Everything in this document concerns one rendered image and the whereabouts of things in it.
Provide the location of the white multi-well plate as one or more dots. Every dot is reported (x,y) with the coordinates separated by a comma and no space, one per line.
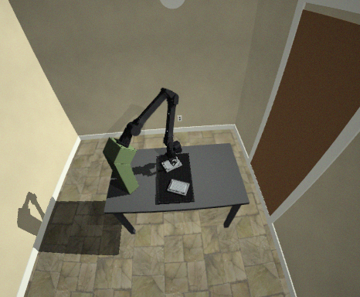
(179,185)

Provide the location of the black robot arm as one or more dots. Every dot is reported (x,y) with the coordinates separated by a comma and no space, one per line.
(134,128)

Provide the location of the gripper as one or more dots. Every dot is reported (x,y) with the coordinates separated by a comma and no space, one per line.
(169,156)

